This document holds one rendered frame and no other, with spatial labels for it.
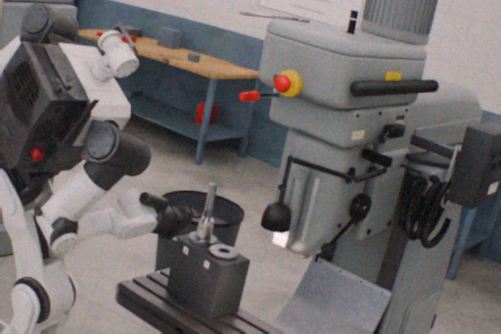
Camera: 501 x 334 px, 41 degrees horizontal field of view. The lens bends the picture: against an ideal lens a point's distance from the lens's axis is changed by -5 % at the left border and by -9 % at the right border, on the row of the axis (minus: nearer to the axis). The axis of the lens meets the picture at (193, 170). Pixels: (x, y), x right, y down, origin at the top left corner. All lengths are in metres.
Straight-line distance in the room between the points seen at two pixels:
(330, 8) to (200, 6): 1.66
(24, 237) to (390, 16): 1.17
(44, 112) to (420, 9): 1.01
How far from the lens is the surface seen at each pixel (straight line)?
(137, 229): 1.92
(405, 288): 2.26
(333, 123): 1.68
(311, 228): 1.79
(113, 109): 1.76
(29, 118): 1.70
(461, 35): 6.16
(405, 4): 1.91
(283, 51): 1.63
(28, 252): 2.01
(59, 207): 1.75
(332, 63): 1.57
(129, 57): 1.73
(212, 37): 7.60
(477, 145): 1.87
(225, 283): 2.13
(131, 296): 2.26
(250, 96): 1.66
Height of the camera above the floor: 2.03
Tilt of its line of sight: 18 degrees down
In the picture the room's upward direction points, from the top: 10 degrees clockwise
